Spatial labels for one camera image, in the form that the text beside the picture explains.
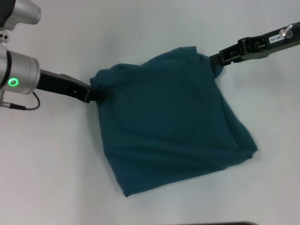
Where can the teal T-shirt with white print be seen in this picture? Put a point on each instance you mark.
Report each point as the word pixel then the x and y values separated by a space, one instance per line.
pixel 168 117

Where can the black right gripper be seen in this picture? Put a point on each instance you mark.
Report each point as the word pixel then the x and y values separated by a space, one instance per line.
pixel 269 43

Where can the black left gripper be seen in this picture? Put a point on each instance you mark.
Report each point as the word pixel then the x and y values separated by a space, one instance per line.
pixel 63 84

